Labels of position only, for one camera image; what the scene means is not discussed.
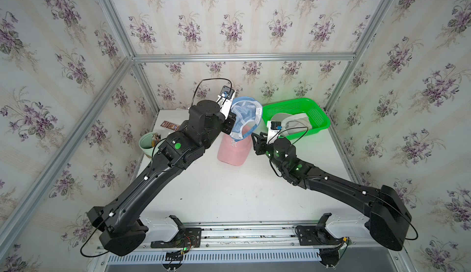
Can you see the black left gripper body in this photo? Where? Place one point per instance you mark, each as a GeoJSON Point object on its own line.
{"type": "Point", "coordinates": [228, 123]}

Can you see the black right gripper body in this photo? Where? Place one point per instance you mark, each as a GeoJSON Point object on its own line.
{"type": "Point", "coordinates": [263, 148]}

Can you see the light blue baseball cap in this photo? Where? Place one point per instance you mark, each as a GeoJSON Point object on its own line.
{"type": "Point", "coordinates": [248, 116]}

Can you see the pink baseball cap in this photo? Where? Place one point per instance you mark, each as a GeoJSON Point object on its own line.
{"type": "Point", "coordinates": [234, 152]}

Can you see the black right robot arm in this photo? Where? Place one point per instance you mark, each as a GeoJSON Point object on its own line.
{"type": "Point", "coordinates": [389, 219]}

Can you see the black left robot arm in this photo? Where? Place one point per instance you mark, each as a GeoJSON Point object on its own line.
{"type": "Point", "coordinates": [122, 230]}

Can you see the grey white baseball cap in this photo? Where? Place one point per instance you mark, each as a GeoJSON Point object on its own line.
{"type": "Point", "coordinates": [292, 120]}

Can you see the green plastic basket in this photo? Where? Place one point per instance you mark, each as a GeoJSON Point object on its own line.
{"type": "Point", "coordinates": [316, 115]}

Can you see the mint green pen cup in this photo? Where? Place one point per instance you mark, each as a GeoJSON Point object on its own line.
{"type": "Point", "coordinates": [149, 143]}

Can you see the aluminium mounting rail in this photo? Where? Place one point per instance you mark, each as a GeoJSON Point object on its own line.
{"type": "Point", "coordinates": [237, 234]}

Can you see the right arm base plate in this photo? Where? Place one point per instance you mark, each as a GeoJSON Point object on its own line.
{"type": "Point", "coordinates": [313, 235]}

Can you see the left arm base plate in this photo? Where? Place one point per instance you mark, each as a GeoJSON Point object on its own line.
{"type": "Point", "coordinates": [188, 238]}

